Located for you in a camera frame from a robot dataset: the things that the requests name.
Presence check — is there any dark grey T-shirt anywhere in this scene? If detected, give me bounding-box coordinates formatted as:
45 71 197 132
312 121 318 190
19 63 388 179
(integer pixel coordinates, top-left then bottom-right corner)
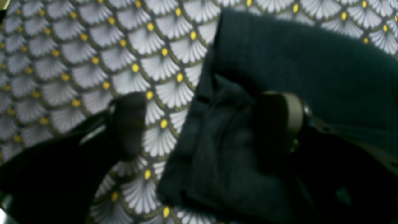
157 10 397 224

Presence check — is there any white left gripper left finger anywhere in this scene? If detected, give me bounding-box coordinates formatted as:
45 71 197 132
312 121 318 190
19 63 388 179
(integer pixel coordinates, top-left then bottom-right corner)
1 92 146 224

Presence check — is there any fan-patterned tablecloth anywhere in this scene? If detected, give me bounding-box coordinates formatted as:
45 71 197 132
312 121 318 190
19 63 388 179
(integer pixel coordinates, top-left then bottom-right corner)
1 0 397 224

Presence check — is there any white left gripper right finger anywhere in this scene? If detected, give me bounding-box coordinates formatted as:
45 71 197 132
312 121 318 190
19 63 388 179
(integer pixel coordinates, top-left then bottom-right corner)
257 91 397 224

